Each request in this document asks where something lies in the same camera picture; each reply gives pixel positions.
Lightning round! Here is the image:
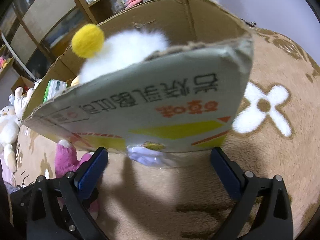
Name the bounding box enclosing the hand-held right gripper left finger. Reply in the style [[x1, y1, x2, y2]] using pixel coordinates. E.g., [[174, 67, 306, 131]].
[[26, 147, 110, 240]]

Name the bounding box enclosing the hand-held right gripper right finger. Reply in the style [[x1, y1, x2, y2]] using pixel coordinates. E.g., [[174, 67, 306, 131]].
[[210, 147, 294, 240]]

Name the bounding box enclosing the pink plush toy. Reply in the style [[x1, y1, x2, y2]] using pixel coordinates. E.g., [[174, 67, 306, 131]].
[[54, 139, 101, 221]]

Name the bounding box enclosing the printed cardboard box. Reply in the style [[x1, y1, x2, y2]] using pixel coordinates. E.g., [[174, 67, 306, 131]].
[[21, 0, 254, 155]]

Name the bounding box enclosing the white fluffy plush yellow pompom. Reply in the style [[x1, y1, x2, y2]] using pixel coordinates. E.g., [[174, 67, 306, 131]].
[[71, 23, 171, 84]]

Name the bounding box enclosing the large cream plush toy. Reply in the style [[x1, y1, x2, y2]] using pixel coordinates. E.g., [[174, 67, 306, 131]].
[[0, 105, 22, 173]]

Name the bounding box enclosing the green white packet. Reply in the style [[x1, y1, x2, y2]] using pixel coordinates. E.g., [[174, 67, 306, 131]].
[[43, 79, 67, 103]]

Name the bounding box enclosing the white pink bunny plush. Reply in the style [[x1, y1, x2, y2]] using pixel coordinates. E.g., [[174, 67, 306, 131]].
[[14, 86, 36, 117]]

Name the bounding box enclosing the open brown cardboard box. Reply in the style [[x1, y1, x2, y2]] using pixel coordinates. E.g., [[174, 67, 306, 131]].
[[11, 76, 35, 96]]

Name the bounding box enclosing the wooden figurine shelf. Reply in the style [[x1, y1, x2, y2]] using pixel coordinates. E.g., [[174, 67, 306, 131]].
[[0, 44, 15, 77]]

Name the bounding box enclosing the wooden wardrobe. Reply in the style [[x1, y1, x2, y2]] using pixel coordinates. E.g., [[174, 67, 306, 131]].
[[0, 0, 101, 81]]

